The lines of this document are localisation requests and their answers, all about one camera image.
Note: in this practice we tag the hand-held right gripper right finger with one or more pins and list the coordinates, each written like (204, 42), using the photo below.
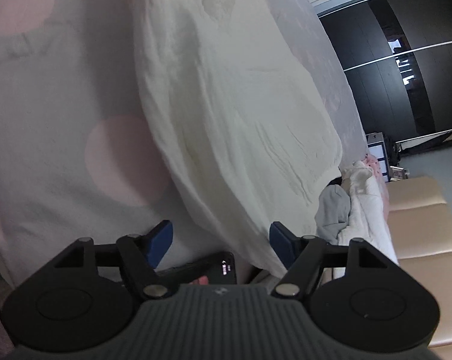
(282, 243)

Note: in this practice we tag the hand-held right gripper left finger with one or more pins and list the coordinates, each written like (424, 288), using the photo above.
(160, 243)

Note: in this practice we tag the white crinkled garment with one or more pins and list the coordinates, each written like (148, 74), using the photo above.
(229, 120)

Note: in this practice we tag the light grey garment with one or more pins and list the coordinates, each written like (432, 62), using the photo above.
(333, 210)

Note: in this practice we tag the black garment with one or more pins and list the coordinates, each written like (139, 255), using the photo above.
(334, 182)

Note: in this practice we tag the white fluffy cloth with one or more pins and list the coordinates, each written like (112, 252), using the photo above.
(364, 202)

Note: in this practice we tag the pink dark-spotted garment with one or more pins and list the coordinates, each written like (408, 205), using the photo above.
(376, 165)

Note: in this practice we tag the white nightstand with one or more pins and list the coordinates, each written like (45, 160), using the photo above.
(378, 150)

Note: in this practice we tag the beige padded headboard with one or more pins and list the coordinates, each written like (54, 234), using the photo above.
(425, 225)

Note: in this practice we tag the black bag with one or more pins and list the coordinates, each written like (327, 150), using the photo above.
(391, 149)

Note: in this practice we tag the grey pink-dotted bed sheet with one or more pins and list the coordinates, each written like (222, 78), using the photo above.
(42, 120)

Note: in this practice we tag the black sliding-door wardrobe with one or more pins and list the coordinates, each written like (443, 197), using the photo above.
(361, 45)

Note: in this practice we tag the photo frame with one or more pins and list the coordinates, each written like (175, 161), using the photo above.
(399, 174)

